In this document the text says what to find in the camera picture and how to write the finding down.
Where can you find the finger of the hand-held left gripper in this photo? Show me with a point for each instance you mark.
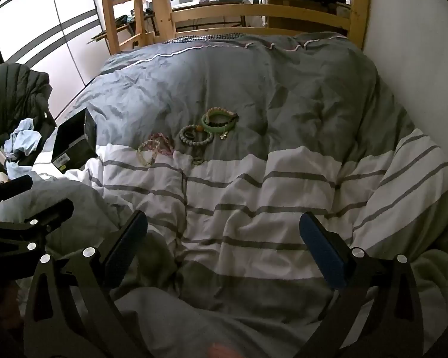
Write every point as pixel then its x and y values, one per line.
pixel 54 210
pixel 11 189

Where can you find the black jewelry box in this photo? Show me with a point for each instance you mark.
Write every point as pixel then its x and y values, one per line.
pixel 72 141

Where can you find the checkered bed sheet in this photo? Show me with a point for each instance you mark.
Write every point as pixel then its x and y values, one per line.
pixel 198 37

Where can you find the wooden desk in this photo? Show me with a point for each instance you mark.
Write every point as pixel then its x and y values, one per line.
pixel 205 4

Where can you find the wooden ladder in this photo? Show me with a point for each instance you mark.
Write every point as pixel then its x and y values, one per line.
pixel 110 15

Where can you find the light blue cloth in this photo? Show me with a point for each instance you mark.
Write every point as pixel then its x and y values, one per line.
pixel 20 141

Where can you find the black chair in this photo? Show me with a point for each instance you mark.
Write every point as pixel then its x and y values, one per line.
pixel 44 128

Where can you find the cluttered desk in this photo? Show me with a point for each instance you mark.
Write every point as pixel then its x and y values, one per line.
pixel 302 2

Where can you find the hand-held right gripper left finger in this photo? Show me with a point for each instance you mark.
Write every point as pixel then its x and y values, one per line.
pixel 128 244

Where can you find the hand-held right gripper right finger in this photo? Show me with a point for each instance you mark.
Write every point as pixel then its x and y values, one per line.
pixel 323 250

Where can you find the green jade bangle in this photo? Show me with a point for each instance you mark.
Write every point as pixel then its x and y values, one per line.
pixel 209 128

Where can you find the white grey striped wardrobe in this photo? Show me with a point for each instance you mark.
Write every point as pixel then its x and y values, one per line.
pixel 41 33

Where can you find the grey white striped duvet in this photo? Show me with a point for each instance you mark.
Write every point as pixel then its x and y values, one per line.
pixel 283 119

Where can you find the dark padded jacket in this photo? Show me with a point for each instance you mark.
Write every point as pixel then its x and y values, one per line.
pixel 16 93

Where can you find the wooden bed frame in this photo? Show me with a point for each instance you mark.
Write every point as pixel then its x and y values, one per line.
pixel 261 10

